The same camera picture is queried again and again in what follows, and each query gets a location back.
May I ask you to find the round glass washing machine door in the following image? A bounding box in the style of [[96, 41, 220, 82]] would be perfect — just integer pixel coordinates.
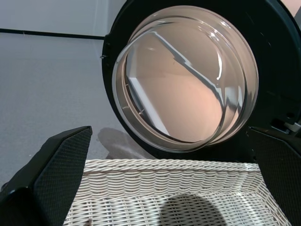
[[100, 0, 301, 163]]

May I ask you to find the pale woven basket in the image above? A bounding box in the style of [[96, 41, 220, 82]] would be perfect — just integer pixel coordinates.
[[63, 158, 290, 226]]

